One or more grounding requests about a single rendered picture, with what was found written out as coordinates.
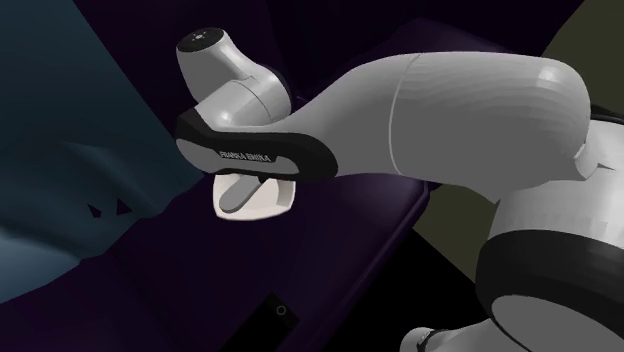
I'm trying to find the blue grey blanket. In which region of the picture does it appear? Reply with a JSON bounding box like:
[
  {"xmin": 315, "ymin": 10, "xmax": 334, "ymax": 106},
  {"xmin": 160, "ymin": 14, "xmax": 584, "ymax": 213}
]
[{"xmin": 0, "ymin": 0, "xmax": 207, "ymax": 304}]

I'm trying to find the black phone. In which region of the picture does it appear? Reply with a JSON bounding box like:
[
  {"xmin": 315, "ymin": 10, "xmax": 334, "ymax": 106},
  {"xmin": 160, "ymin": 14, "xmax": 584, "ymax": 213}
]
[{"xmin": 220, "ymin": 291, "xmax": 301, "ymax": 352}]

